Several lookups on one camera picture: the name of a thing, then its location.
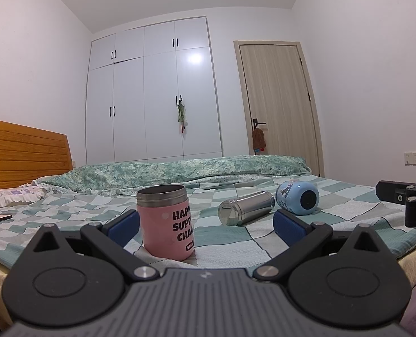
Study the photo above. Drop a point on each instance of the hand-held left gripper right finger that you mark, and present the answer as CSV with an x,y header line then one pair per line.
x,y
288,228

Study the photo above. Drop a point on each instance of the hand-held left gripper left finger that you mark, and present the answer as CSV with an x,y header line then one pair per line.
x,y
123,230

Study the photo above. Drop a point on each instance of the blue printed cup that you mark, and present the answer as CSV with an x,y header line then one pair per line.
x,y
292,196

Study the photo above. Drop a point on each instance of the silver steel flask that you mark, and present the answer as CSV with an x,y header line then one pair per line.
x,y
246,209

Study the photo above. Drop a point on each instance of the pink steel cup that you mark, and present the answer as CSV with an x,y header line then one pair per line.
x,y
162,228

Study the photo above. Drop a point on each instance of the checkered bed sheet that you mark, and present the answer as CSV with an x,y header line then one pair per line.
x,y
345,200

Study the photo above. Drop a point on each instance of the green floral quilt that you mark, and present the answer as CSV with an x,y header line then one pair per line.
x,y
194,172

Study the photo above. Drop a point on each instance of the floral frilled pillow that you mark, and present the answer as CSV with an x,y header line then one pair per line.
x,y
7,196

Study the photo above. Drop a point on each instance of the wooden headboard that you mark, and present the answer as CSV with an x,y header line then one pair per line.
x,y
21,154

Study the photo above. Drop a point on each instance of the green hanging toy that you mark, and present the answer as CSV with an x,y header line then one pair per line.
x,y
181,114

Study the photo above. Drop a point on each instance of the white wardrobe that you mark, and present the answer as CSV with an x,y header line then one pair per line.
x,y
151,94

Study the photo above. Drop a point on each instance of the light wooden door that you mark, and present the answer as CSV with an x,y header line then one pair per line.
x,y
278,87

